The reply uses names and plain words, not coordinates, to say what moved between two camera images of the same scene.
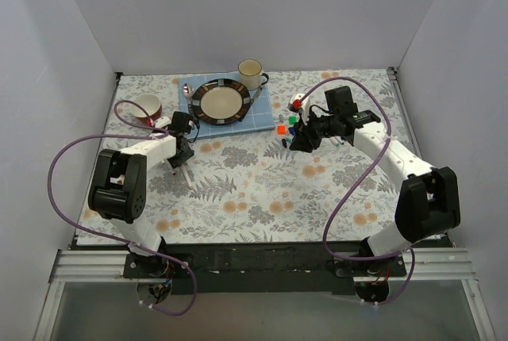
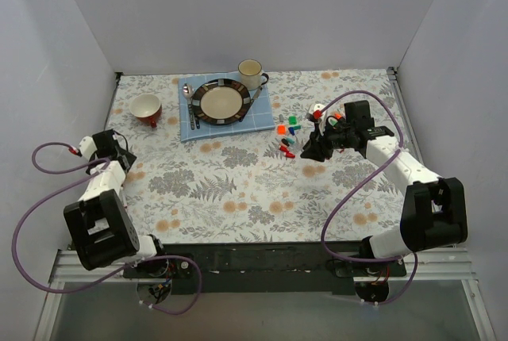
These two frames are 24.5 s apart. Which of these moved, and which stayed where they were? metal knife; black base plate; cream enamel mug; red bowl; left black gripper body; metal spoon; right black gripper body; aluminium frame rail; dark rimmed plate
Moved: left black gripper body; right black gripper body
Stayed: red bowl; metal spoon; metal knife; dark rimmed plate; black base plate; cream enamel mug; aluminium frame rail
